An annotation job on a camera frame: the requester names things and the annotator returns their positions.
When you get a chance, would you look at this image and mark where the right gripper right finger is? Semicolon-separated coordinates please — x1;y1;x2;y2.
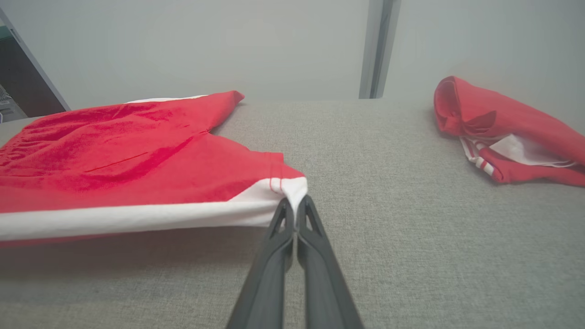
297;195;364;329

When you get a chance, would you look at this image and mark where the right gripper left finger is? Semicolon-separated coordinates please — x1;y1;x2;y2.
226;198;296;329

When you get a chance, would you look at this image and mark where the red shorts white side band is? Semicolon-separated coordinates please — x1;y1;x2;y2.
0;90;308;248

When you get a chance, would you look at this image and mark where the red shorts striped white waistband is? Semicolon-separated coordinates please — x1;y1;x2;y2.
433;75;585;187

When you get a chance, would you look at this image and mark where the grey vertical wall post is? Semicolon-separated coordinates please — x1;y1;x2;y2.
358;0;403;100

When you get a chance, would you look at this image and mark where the dark panel grey frame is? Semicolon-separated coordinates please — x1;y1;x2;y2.
0;8;72;124

